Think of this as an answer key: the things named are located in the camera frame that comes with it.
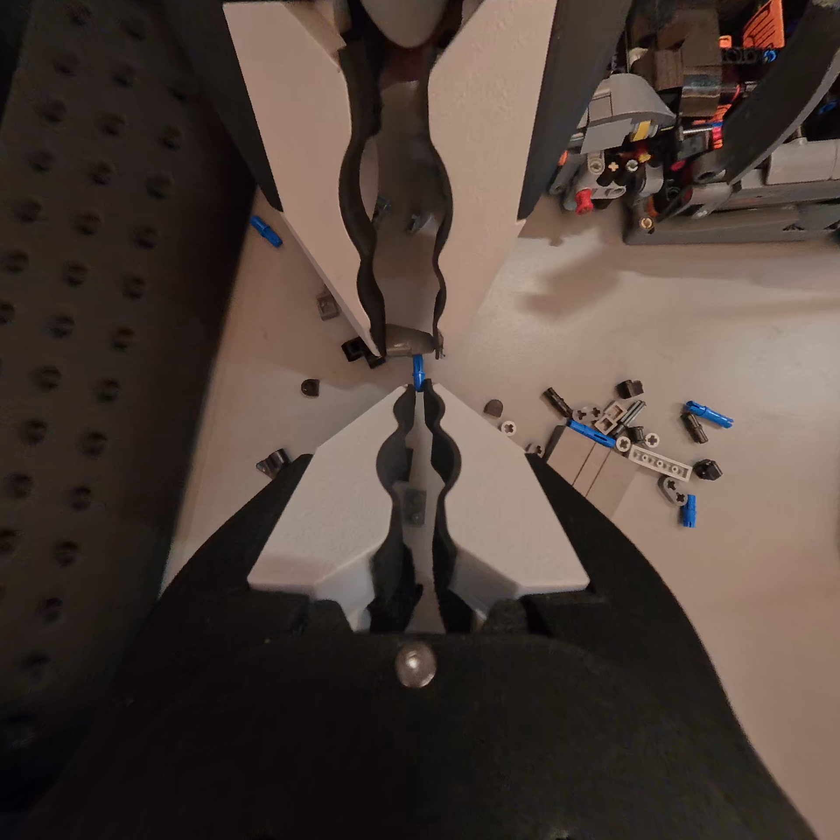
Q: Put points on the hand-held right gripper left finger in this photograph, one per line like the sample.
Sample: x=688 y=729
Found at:
x=315 y=525

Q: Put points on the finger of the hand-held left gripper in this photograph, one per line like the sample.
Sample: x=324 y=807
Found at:
x=289 y=98
x=499 y=118

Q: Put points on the blue lego pin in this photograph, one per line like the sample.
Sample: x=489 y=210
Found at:
x=418 y=371

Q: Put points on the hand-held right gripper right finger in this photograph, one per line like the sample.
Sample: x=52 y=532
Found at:
x=512 y=525

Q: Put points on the scattered loose lego pieces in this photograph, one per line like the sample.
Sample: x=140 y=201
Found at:
x=656 y=461

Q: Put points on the lego car model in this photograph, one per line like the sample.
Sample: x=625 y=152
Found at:
x=722 y=226

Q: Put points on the black perforated board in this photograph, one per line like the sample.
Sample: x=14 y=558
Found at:
x=98 y=328

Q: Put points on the grey curved lego panel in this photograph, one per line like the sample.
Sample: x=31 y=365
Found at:
x=410 y=341

